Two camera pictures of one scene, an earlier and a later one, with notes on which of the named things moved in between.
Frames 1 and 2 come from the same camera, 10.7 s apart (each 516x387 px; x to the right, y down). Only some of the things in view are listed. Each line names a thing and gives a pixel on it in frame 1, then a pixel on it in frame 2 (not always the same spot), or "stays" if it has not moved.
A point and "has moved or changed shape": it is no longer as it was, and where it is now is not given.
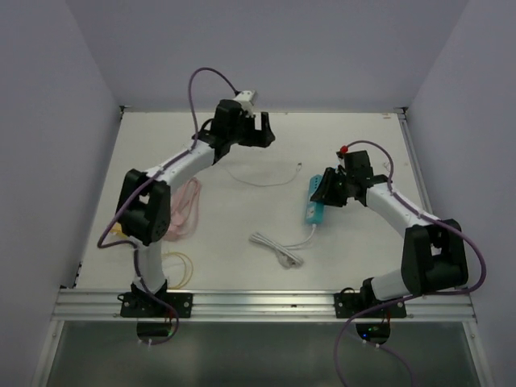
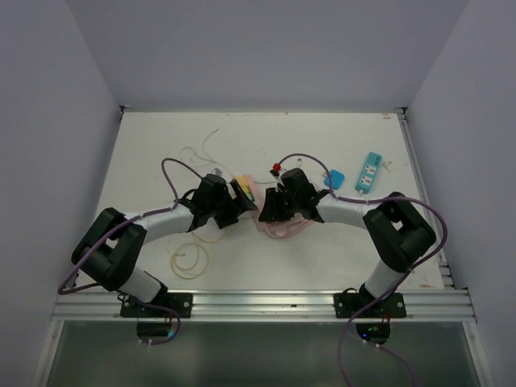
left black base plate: x=141 y=305 stays
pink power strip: x=118 y=230 has moved or changed shape
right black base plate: x=347 y=304 stays
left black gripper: x=260 y=138 → x=242 y=200
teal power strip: x=314 y=212 has moved or changed shape
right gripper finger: x=332 y=189 → x=277 y=206
